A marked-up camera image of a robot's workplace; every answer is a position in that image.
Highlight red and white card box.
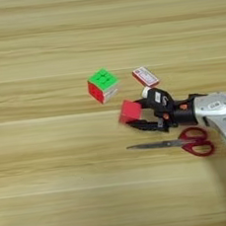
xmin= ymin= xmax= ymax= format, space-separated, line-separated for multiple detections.
xmin=130 ymin=63 xmax=162 ymax=91

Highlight red foam cube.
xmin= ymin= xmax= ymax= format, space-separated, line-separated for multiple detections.
xmin=115 ymin=97 xmax=145 ymax=125

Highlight green and red puzzle cube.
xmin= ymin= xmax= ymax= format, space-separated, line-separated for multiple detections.
xmin=84 ymin=66 xmax=122 ymax=107

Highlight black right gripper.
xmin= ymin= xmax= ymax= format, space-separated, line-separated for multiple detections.
xmin=122 ymin=92 xmax=200 ymax=138

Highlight red handled scissors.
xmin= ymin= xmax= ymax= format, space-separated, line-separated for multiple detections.
xmin=123 ymin=124 xmax=216 ymax=167

